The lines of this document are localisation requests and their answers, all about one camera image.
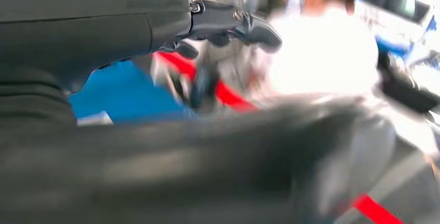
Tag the blue metal shelf rack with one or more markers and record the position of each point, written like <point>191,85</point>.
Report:
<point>127,95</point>

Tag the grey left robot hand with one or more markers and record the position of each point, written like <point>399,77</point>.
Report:
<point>86,19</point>

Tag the black belt barrier post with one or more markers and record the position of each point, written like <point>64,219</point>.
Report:
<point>204,88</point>

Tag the seated person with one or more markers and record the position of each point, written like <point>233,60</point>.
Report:
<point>323,50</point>

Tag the red barrier belt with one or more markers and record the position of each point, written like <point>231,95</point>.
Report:
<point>230,95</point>

